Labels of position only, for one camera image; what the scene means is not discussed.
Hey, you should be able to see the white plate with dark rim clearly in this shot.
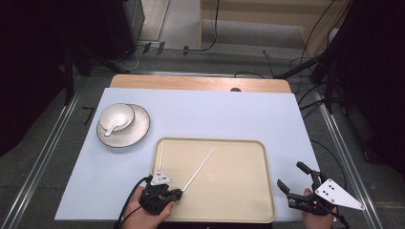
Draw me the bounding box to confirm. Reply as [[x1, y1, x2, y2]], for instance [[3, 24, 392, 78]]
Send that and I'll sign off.
[[96, 103, 151, 149]]

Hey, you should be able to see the pale blue table mat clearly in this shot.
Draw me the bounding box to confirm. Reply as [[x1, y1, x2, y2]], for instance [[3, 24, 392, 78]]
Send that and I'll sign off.
[[53, 88, 321, 222]]

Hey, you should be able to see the white ceramic spoon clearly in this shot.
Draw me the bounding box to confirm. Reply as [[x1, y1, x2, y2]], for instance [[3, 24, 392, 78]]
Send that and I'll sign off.
[[103, 114, 129, 137]]

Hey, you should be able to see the light wooden furniture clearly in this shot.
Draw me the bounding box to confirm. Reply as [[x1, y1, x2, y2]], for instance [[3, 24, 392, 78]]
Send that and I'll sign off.
[[199, 0, 352, 59]]

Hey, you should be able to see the black hanging cable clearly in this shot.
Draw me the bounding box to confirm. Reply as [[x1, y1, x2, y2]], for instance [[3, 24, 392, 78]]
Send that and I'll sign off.
[[187, 0, 221, 52]]

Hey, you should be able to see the person's right hand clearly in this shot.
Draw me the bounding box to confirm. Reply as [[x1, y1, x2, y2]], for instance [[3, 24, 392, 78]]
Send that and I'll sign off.
[[300, 188, 337, 229]]

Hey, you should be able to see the metal floor rail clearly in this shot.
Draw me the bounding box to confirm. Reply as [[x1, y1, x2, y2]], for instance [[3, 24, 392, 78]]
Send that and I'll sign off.
[[0, 92, 80, 229], [313, 90, 385, 229]]

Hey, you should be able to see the right hand-held gripper cable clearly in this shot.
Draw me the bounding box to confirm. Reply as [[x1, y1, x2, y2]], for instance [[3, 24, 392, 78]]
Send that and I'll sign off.
[[330, 208, 352, 229]]

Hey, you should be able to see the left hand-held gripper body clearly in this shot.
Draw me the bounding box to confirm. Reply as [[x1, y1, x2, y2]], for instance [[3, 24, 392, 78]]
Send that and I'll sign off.
[[139, 171, 175, 215]]

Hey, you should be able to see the person's left hand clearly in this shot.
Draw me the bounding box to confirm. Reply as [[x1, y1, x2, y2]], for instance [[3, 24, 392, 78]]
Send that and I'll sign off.
[[122, 186, 176, 229]]

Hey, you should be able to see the white bowl with dark rim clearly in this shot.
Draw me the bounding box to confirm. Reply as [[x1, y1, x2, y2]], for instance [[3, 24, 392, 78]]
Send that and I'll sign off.
[[98, 103, 136, 133]]

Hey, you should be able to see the beige plastic tray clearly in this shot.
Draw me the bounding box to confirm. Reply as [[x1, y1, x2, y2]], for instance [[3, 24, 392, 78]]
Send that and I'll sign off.
[[144, 136, 277, 223]]

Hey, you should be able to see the black stand leg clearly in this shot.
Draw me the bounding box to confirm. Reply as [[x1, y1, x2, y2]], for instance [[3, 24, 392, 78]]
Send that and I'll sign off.
[[273, 56, 319, 80]]

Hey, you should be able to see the black cabinet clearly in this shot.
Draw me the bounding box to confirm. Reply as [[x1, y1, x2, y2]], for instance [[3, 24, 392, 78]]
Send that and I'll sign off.
[[101, 0, 146, 62]]

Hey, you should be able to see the hand-held gripper cable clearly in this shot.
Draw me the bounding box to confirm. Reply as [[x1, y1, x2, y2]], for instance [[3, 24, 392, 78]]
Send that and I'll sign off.
[[114, 175, 154, 229], [330, 208, 352, 229]]

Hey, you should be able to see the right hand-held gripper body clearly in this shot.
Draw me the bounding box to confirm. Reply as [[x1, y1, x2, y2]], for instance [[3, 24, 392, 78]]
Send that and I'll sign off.
[[286, 171, 366, 218]]

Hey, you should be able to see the left hand-held gripper cable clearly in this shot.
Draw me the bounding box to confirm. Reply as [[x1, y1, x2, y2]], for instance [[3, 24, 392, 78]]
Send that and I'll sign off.
[[114, 175, 154, 229]]

